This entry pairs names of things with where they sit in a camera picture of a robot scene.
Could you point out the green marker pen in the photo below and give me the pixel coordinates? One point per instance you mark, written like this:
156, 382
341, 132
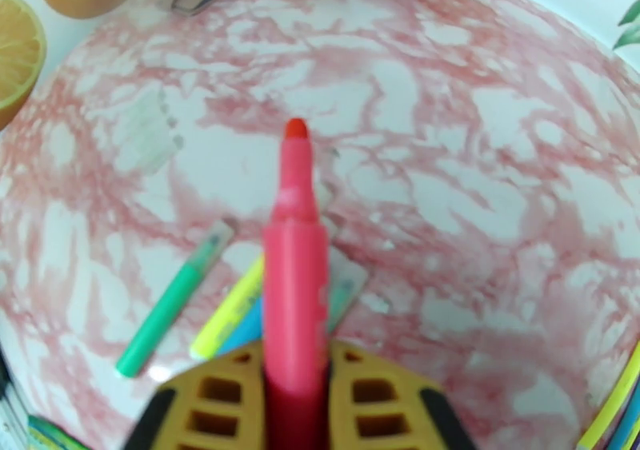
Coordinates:
165, 313
345, 289

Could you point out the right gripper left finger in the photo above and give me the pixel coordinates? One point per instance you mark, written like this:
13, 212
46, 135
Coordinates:
220, 413

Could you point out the red marker pen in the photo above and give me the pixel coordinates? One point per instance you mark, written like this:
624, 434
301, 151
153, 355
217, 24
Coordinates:
295, 273

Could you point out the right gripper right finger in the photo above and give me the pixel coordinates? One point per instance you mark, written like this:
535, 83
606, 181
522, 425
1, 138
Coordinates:
380, 413

